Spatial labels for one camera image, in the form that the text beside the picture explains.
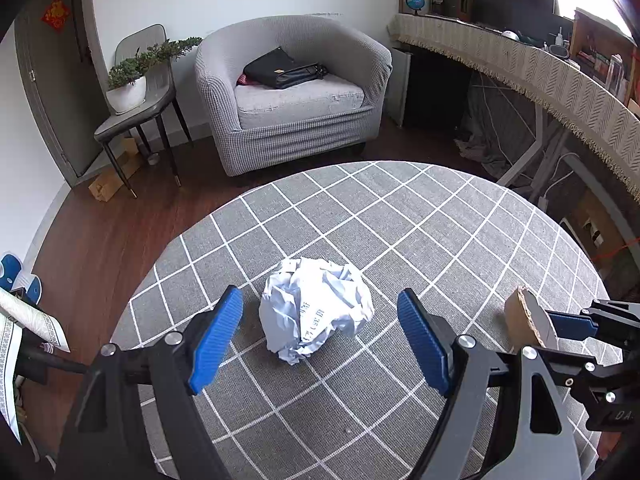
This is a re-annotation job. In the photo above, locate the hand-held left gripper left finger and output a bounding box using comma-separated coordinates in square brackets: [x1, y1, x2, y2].
[55, 285, 245, 480]

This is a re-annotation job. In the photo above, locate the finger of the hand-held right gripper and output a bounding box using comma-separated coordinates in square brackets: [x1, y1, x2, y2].
[542, 349, 608, 390]
[545, 297, 640, 351]

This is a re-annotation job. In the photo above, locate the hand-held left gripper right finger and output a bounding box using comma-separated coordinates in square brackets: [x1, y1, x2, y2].
[397, 287, 583, 480]

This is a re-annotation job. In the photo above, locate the brown cardboard tape roll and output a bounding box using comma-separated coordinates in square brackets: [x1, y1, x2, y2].
[504, 286, 563, 356]

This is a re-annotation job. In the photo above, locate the printed white paper ball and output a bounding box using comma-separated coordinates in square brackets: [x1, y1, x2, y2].
[259, 257, 376, 366]

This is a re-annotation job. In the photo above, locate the dark table leg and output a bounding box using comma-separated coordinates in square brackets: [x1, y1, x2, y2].
[15, 342, 93, 376]

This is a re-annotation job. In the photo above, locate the white desk leg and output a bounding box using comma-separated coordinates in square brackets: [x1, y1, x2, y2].
[495, 105, 566, 188]

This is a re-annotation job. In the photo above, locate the flat cardboard box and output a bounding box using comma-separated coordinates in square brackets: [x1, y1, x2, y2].
[88, 137, 143, 203]

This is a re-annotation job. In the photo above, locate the pale green patterned tablecloth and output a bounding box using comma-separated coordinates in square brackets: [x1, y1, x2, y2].
[0, 287, 71, 443]

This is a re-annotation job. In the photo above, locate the grey checked sheet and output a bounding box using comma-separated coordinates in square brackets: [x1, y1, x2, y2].
[452, 75, 551, 181]

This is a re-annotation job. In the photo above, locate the grey dining chair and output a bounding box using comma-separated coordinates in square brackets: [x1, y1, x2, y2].
[94, 24, 195, 200]

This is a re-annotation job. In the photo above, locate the long desk with patterned cloth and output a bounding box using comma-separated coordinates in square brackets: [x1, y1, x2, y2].
[387, 12, 640, 201]

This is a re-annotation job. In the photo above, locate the grey armchair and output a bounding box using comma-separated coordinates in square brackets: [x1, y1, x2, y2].
[194, 15, 393, 178]

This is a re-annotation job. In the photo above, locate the black cabinet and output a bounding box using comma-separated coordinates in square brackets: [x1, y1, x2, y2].
[385, 47, 473, 128]

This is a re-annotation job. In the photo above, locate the potted plant in white pot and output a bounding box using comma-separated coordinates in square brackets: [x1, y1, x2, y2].
[105, 36, 203, 115]

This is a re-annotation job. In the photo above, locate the wooden desk shelf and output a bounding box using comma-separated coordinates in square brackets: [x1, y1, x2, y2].
[570, 7, 640, 106]

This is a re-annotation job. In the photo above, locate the black leather bag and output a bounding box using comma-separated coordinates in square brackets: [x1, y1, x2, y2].
[242, 46, 330, 90]

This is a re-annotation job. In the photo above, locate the grey door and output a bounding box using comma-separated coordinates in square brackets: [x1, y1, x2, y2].
[14, 0, 108, 188]

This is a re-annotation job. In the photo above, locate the black monitor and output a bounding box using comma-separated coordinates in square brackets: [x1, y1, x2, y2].
[472, 0, 556, 43]

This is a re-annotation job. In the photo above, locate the dark brown box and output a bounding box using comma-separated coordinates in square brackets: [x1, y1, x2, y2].
[442, 0, 474, 22]

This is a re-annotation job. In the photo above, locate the red paper door decoration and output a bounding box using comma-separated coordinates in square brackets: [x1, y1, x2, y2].
[40, 0, 71, 32]

